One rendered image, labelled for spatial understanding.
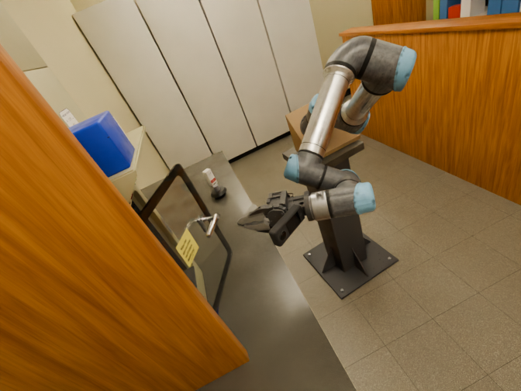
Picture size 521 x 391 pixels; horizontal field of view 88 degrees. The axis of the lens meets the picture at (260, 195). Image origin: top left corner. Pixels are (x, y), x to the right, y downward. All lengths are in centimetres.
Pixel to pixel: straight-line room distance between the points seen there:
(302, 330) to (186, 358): 31
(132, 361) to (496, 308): 176
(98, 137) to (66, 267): 22
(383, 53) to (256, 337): 88
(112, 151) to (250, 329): 61
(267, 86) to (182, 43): 112
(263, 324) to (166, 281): 40
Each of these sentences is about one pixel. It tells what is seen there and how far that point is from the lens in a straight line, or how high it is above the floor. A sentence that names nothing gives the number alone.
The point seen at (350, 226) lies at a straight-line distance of 181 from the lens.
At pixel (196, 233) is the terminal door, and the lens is 82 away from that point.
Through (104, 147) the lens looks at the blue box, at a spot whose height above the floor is 156.
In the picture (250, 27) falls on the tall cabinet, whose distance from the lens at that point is 374.
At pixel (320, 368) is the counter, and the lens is 78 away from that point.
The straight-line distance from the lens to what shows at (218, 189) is 143.
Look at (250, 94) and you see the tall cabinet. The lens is 377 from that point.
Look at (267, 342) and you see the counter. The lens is 84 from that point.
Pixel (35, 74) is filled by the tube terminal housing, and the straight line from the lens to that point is 75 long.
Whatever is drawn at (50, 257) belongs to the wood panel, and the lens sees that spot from 54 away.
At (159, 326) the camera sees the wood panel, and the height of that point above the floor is 122.
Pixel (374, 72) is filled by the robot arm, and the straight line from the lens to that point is 93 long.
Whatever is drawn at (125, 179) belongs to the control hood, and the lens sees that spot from 53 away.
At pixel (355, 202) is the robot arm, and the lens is 68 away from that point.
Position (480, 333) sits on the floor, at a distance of 190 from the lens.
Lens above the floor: 166
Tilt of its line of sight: 33 degrees down
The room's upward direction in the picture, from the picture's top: 24 degrees counter-clockwise
